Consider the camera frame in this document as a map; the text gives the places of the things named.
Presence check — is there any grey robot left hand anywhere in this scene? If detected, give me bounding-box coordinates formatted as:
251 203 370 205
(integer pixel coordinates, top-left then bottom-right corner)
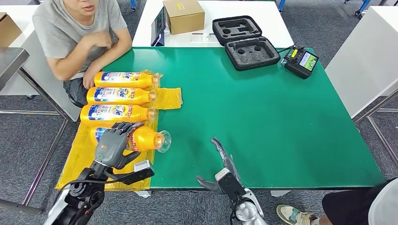
94 122 145 171

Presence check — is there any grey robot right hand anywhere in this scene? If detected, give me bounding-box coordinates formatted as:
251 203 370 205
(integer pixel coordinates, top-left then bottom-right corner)
196 137 243 195

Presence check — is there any orange detergent bottle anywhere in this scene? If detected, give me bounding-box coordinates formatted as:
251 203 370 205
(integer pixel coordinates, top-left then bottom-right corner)
94 71 162 89
90 126 172 153
86 87 157 105
80 104 157 127

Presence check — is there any yellow plastic wrapped sheet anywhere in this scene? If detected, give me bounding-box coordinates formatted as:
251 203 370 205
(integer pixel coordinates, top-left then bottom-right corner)
56 69 184 191

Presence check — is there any black stool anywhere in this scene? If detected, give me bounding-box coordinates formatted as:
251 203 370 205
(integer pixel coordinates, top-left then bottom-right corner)
68 94 88 109

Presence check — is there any white table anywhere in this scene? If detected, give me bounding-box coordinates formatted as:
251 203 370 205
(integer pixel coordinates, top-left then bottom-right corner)
325 6 398 165
0 4 82 122
132 0 294 48

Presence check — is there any black foam-lined open case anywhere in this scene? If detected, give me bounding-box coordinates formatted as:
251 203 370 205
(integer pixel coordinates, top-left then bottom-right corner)
212 15 281 72

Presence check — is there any seated person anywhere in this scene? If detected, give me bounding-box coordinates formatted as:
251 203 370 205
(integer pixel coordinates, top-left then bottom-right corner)
32 0 133 106

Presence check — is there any black remote controller with screen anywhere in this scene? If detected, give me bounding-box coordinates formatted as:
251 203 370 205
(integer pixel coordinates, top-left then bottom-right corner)
284 45 320 80

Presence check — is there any dark tablet on stand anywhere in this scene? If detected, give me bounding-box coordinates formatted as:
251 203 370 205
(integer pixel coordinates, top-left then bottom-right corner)
151 7 167 47

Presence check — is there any grey metal table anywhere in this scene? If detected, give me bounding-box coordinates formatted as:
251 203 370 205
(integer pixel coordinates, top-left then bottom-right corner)
0 47 74 216

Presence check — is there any brown cardboard box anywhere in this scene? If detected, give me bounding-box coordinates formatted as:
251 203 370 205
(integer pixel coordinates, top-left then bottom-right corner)
163 0 206 36
0 12 23 48

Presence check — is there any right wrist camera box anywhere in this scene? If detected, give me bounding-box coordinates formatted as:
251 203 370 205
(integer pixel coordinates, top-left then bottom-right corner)
214 168 247 201

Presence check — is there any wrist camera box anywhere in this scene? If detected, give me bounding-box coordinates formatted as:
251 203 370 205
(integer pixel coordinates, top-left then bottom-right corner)
110 160 155 186
214 168 247 201

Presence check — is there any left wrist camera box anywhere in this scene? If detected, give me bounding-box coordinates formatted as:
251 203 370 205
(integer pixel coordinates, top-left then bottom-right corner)
110 160 155 186

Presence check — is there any blue wheeled frame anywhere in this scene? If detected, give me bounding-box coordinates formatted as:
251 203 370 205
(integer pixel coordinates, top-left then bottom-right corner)
342 0 372 17

